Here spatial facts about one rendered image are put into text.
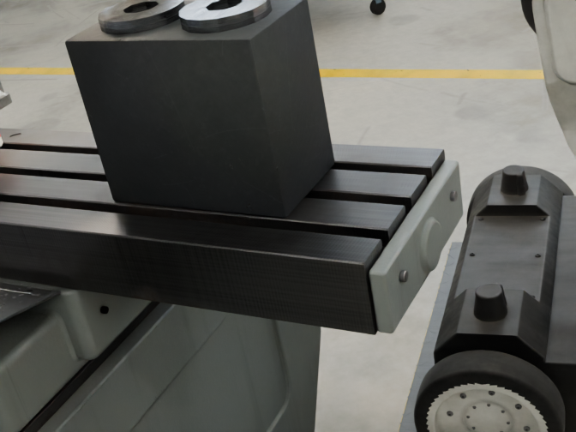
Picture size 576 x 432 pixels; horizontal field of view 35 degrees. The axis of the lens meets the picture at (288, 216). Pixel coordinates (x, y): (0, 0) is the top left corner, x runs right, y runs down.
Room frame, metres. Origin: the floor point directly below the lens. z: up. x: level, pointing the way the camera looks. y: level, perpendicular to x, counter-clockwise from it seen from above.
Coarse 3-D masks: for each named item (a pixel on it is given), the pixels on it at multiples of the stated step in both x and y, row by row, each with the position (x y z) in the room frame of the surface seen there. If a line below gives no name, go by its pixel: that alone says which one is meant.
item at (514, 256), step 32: (480, 192) 1.38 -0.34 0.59; (512, 192) 1.31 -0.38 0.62; (544, 192) 1.31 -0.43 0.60; (480, 224) 1.28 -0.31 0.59; (512, 224) 1.26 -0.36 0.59; (544, 224) 1.24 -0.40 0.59; (480, 256) 1.18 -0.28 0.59; (512, 256) 1.16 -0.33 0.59; (544, 256) 1.14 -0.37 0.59; (480, 288) 1.02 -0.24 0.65; (512, 288) 1.08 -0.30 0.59; (544, 288) 1.07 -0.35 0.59; (448, 320) 1.04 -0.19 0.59; (480, 320) 0.99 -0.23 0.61; (512, 320) 0.98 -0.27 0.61; (544, 320) 1.00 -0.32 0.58; (448, 352) 0.98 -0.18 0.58; (512, 352) 0.95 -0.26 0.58; (544, 352) 0.94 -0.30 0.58
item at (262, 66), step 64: (128, 0) 0.96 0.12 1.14; (256, 0) 0.85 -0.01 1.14; (128, 64) 0.86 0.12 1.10; (192, 64) 0.82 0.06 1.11; (256, 64) 0.78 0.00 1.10; (128, 128) 0.87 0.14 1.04; (192, 128) 0.83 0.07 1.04; (256, 128) 0.79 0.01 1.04; (320, 128) 0.86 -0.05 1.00; (128, 192) 0.88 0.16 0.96; (192, 192) 0.84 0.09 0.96; (256, 192) 0.80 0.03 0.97
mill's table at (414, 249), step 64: (0, 128) 1.21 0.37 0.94; (0, 192) 0.99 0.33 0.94; (64, 192) 0.95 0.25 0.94; (320, 192) 0.83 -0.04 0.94; (384, 192) 0.80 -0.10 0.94; (448, 192) 0.82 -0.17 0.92; (0, 256) 0.92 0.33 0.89; (64, 256) 0.86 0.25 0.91; (128, 256) 0.82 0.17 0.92; (192, 256) 0.77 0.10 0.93; (256, 256) 0.73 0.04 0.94; (320, 256) 0.70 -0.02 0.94; (384, 256) 0.70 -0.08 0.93; (320, 320) 0.70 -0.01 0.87; (384, 320) 0.67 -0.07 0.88
